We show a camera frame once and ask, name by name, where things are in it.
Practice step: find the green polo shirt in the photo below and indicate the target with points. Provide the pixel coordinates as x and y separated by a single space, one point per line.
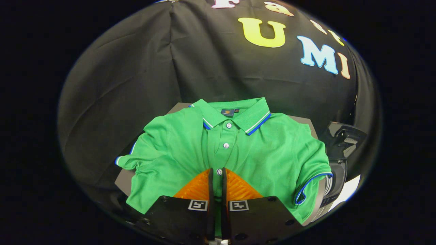
279 153

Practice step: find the black backdrop cloth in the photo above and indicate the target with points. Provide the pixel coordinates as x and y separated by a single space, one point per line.
136 78

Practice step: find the dark washing machine lid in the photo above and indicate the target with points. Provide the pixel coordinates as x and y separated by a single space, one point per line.
340 137

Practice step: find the dark grey cabinet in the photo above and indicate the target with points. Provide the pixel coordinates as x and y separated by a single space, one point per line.
123 182

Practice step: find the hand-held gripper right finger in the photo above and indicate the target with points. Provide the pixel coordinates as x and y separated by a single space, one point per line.
224 217

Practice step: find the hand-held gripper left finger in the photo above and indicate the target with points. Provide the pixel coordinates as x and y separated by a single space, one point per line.
211 217

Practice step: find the white floor sheet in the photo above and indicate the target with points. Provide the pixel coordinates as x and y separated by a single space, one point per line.
349 190

